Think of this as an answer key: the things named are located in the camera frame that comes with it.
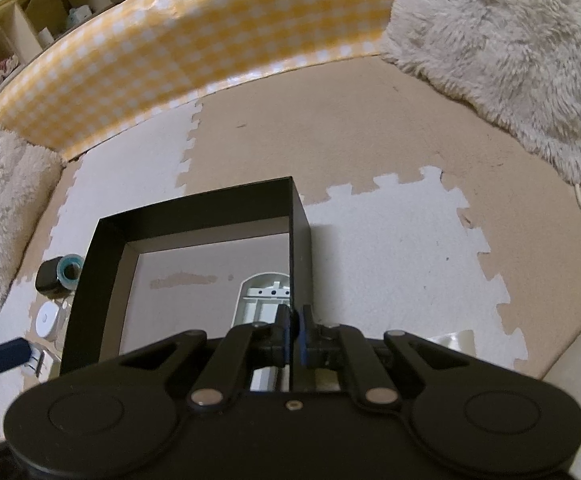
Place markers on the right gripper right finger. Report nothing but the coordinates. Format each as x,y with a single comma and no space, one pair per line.
318,344

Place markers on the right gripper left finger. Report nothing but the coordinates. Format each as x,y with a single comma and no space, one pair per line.
276,337

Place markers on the clear plastic item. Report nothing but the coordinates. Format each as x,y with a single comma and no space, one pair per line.
258,302

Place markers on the black storage box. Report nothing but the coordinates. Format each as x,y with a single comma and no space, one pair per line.
155,271

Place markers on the white round puck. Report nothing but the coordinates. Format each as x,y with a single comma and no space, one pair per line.
50,320

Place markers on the teal tape roll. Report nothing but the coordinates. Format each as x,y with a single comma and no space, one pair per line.
68,271

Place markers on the fluffy grey cushion left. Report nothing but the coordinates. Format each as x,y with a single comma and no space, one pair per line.
28,175

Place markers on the fluffy grey cushion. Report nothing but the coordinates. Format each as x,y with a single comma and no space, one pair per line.
28,175
516,62

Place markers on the yellow checkered mattress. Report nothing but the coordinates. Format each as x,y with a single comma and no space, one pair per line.
143,57

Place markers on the fluffy grey cushion right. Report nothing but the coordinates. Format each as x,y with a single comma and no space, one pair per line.
516,62

